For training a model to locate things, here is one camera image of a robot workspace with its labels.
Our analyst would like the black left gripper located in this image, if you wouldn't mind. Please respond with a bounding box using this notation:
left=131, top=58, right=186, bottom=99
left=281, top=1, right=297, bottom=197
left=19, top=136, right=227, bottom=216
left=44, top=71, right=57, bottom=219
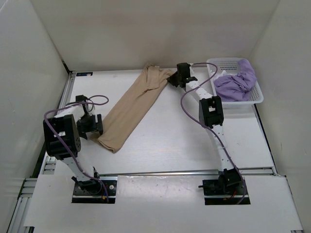
left=77, top=114, right=103, bottom=139

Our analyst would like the beige t shirt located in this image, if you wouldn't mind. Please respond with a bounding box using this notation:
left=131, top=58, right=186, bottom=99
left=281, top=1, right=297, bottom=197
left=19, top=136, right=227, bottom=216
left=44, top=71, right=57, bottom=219
left=91, top=65, right=174, bottom=153

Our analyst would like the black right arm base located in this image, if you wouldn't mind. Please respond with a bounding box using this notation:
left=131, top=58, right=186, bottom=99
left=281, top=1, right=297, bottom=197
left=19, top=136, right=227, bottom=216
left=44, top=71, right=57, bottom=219
left=198, top=175, right=251, bottom=206

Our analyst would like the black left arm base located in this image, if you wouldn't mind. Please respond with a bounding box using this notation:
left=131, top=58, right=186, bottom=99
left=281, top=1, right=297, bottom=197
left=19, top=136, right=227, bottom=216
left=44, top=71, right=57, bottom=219
left=71, top=177, right=118, bottom=204

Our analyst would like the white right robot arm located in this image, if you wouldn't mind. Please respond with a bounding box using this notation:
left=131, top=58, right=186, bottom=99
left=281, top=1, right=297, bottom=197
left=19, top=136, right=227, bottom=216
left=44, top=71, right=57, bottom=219
left=167, top=71, right=245, bottom=194

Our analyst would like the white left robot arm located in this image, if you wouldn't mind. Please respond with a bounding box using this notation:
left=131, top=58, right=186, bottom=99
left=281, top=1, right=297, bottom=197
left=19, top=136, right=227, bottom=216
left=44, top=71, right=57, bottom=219
left=43, top=103, right=104, bottom=194

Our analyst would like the white crumpled cloth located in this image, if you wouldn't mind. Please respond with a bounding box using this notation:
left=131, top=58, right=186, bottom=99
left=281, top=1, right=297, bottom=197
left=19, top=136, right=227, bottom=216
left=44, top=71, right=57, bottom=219
left=212, top=70, right=228, bottom=80

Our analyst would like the blue label sticker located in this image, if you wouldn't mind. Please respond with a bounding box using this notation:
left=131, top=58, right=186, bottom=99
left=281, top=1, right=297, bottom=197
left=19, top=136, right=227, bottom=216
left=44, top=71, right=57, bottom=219
left=76, top=72, right=93, bottom=77

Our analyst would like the white plastic basket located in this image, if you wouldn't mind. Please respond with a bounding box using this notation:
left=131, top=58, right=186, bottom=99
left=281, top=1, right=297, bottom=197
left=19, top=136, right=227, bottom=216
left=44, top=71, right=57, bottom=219
left=207, top=57, right=264, bottom=109

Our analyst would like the purple t shirt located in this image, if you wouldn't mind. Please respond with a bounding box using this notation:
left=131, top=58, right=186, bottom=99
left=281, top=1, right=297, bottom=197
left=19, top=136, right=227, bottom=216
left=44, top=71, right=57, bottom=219
left=214, top=59, right=257, bottom=102

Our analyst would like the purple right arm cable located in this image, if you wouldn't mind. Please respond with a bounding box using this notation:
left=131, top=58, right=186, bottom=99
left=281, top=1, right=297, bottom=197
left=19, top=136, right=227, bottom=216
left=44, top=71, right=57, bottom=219
left=180, top=62, right=248, bottom=202

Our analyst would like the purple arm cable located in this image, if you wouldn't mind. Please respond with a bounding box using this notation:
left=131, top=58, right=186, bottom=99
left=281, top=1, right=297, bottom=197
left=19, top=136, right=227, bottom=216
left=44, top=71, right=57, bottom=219
left=43, top=95, right=110, bottom=202
left=180, top=62, right=248, bottom=202

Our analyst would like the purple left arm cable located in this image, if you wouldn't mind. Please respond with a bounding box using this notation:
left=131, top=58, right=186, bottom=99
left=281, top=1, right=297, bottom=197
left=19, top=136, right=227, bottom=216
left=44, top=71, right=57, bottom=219
left=43, top=95, right=110, bottom=202

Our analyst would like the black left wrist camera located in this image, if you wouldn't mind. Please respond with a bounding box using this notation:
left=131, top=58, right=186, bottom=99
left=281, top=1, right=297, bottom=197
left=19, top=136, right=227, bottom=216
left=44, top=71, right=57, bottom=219
left=75, top=95, right=88, bottom=104

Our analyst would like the aluminium table edge rail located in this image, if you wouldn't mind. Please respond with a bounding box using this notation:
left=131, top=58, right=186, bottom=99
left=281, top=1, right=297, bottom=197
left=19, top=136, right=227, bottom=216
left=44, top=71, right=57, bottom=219
left=7, top=70, right=277, bottom=233

